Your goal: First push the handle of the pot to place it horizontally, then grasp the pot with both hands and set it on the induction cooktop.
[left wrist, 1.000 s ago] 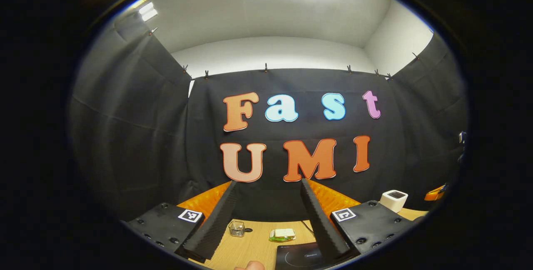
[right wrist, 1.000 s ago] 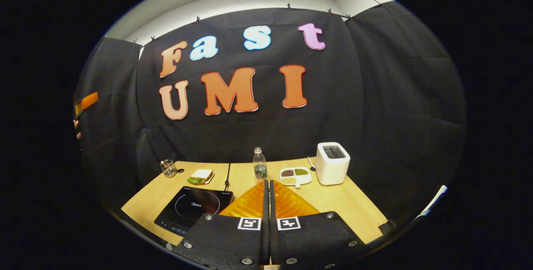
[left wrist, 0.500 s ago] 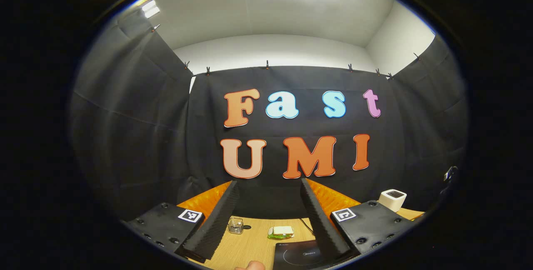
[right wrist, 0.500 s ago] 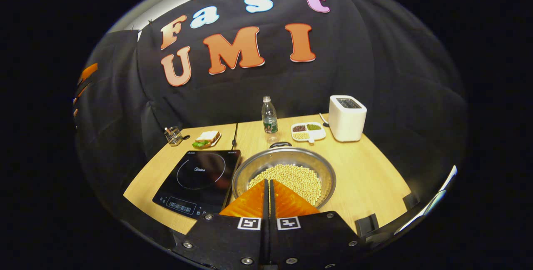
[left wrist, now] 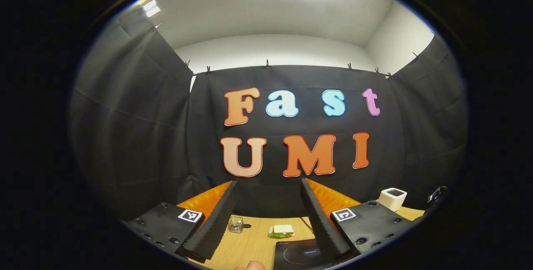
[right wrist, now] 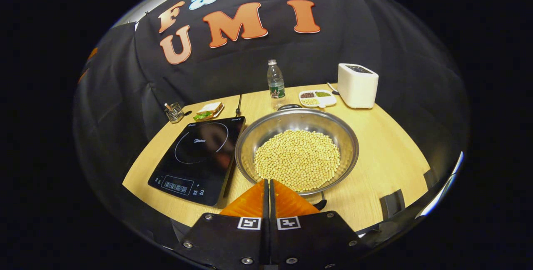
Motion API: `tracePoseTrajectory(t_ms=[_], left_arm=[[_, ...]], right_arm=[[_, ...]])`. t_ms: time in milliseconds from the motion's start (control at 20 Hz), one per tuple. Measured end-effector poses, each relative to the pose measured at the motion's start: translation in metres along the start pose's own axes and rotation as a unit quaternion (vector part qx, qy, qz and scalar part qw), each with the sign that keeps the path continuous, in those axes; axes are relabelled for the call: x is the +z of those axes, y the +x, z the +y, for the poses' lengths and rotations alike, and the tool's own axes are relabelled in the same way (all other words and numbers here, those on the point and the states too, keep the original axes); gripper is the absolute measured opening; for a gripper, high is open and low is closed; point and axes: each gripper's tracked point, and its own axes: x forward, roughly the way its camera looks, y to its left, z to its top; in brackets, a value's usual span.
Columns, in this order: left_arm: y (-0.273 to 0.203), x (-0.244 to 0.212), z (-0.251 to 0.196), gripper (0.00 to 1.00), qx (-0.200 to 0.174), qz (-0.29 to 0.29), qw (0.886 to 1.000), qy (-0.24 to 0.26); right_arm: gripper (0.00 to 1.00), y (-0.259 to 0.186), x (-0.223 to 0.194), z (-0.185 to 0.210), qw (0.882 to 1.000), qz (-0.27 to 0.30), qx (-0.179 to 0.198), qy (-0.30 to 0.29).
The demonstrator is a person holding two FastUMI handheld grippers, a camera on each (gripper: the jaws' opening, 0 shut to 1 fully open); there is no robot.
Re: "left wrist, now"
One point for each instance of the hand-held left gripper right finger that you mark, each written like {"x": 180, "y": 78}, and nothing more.
{"x": 318, "y": 220}

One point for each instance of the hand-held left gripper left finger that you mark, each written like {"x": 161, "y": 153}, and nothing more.
{"x": 220, "y": 220}

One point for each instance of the black induction cooktop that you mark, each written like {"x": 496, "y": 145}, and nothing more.
{"x": 295, "y": 255}

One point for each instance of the white bread sandwich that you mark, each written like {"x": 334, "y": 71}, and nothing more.
{"x": 282, "y": 230}

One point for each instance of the white toaster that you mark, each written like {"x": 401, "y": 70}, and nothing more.
{"x": 391, "y": 200}

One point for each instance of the dark metallic object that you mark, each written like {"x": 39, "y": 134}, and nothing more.
{"x": 437, "y": 195}

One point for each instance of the black backdrop cloth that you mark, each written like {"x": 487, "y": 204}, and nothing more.
{"x": 125, "y": 136}

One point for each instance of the row of black cloth clips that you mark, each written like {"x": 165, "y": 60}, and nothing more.
{"x": 267, "y": 64}

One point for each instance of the ceiling light panel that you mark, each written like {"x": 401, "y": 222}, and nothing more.
{"x": 151, "y": 8}

